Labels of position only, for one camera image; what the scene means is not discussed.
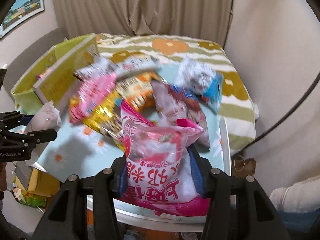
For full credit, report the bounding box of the gold yellow snack bag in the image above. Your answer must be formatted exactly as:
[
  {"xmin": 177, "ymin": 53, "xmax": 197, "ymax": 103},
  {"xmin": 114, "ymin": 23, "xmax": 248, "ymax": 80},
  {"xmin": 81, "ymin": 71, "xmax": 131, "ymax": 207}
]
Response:
[{"xmin": 69, "ymin": 90, "xmax": 124, "ymax": 146}]

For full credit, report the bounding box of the white cartoon snack bag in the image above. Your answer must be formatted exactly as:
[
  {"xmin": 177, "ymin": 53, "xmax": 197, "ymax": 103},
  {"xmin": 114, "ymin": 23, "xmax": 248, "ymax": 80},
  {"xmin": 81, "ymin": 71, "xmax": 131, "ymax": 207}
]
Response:
[{"xmin": 73, "ymin": 55, "xmax": 160, "ymax": 81}]

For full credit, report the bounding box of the grey headboard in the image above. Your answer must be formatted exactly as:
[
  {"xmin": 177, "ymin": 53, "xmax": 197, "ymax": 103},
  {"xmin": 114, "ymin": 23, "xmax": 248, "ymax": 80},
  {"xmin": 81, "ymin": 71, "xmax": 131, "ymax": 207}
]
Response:
[{"xmin": 3, "ymin": 28, "xmax": 64, "ymax": 94}]

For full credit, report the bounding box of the floral striped duvet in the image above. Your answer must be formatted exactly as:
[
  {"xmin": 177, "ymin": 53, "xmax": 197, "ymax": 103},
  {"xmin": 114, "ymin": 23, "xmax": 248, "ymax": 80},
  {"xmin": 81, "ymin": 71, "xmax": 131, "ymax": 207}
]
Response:
[{"xmin": 94, "ymin": 32, "xmax": 261, "ymax": 156}]

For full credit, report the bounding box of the orange white snack bag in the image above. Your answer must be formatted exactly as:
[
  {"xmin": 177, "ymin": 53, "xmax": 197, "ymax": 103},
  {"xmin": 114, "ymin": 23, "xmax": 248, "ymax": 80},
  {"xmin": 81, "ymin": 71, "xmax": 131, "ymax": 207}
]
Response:
[{"xmin": 116, "ymin": 72, "xmax": 162, "ymax": 112}]

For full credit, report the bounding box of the black curved cable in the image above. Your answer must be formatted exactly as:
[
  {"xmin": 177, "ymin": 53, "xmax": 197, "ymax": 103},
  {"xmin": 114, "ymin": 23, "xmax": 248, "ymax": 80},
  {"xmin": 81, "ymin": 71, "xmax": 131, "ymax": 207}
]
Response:
[{"xmin": 229, "ymin": 72, "xmax": 320, "ymax": 159}]

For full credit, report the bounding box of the daisy print tablecloth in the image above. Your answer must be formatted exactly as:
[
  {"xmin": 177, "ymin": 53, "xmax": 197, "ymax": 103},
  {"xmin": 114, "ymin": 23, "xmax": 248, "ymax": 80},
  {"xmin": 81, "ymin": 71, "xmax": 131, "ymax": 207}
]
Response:
[{"xmin": 27, "ymin": 101, "xmax": 230, "ymax": 181}]

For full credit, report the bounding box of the green cardboard box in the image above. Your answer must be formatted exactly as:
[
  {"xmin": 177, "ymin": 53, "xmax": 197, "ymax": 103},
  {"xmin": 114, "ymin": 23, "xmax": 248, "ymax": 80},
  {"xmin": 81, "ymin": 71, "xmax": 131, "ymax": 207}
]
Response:
[{"xmin": 10, "ymin": 33, "xmax": 99, "ymax": 115}]

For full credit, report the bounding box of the pink marshmallow bag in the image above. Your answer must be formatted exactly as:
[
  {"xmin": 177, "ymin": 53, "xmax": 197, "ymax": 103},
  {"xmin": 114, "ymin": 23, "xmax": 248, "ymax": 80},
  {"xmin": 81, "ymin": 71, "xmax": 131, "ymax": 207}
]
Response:
[{"xmin": 69, "ymin": 73, "xmax": 116, "ymax": 124}]

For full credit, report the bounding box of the pink white candy bag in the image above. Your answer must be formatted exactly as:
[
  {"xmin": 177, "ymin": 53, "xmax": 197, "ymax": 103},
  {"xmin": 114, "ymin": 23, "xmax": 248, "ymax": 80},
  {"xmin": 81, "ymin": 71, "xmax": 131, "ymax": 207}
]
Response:
[{"xmin": 120, "ymin": 100, "xmax": 210, "ymax": 217}]

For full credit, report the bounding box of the framed houses picture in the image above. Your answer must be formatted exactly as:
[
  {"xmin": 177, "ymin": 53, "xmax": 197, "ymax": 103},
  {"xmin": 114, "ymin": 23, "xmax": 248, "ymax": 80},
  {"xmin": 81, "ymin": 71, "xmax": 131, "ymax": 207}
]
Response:
[{"xmin": 1, "ymin": 0, "xmax": 45, "ymax": 38}]

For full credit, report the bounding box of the grey red snack bag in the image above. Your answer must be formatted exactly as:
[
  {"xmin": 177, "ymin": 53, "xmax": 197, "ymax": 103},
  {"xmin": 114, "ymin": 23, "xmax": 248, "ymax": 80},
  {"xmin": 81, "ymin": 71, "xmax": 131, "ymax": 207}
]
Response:
[{"xmin": 150, "ymin": 80, "xmax": 210, "ymax": 147}]

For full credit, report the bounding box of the beige curtain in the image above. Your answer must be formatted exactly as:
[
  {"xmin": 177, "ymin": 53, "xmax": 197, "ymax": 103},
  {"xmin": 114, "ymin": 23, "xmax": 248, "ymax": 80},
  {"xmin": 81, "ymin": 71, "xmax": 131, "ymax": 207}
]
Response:
[{"xmin": 53, "ymin": 0, "xmax": 233, "ymax": 45}]

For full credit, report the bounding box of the blue white snack bag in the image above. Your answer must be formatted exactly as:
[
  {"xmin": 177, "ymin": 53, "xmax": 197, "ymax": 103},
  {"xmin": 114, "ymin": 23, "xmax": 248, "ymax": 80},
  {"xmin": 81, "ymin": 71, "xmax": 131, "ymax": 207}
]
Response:
[{"xmin": 175, "ymin": 57, "xmax": 224, "ymax": 114}]

